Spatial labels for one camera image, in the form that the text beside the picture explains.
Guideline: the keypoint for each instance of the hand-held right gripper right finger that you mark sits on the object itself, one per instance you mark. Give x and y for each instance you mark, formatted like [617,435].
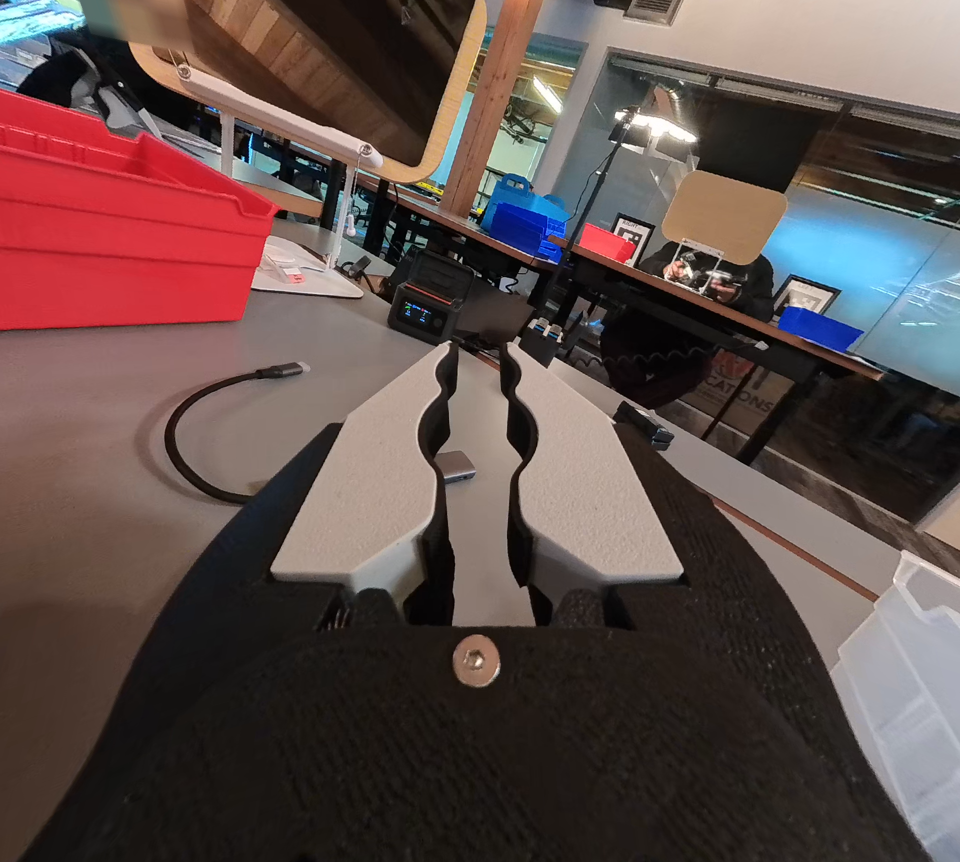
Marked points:
[592,502]

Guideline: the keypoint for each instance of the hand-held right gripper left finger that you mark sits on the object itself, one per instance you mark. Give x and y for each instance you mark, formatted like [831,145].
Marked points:
[367,494]

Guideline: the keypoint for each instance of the small black box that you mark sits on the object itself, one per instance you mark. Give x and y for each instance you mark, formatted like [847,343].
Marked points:
[641,423]

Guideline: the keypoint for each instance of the black device with blue trim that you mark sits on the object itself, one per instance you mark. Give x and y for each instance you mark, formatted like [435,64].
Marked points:
[541,348]

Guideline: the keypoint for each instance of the black power station with display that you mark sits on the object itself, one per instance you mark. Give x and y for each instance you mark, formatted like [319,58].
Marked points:
[427,310]

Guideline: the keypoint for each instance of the small red bin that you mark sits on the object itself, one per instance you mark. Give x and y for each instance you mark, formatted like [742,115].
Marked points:
[607,243]

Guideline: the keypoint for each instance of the framed printed tag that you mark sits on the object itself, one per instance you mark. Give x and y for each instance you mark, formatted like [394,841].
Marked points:
[810,292]
[634,231]

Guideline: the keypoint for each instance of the long wooden table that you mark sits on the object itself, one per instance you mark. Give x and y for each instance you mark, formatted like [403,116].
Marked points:
[825,352]

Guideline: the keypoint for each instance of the blue bin stack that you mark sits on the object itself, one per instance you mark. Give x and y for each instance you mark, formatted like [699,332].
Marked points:
[525,213]

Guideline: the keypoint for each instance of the beige rounded board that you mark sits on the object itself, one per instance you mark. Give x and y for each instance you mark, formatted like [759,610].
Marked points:
[724,216]

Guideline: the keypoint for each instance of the large red bin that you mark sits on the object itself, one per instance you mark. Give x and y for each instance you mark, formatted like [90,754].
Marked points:
[112,239]

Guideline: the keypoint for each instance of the white plastic bin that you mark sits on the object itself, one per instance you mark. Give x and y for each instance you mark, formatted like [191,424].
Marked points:
[907,689]

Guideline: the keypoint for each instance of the studio light on tripod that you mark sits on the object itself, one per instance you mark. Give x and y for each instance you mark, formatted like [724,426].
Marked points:
[634,134]

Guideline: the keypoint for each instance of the wood-edged board on white stand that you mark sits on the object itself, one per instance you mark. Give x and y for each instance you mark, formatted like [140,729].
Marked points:
[337,36]

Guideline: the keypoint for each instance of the wooden post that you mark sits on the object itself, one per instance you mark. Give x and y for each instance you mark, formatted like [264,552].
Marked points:
[510,51]

